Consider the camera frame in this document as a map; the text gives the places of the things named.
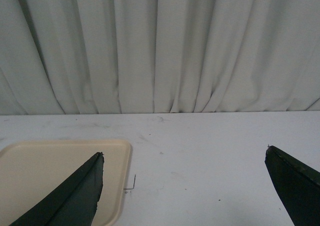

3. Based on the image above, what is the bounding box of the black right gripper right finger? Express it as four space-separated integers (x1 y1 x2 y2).
264 146 320 226

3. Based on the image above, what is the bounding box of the beige square plastic plate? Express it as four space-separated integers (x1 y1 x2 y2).
0 140 132 226

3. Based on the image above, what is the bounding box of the white pleated curtain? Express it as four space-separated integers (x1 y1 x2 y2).
0 0 320 115

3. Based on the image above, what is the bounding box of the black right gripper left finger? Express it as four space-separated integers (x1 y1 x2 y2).
11 152 104 226

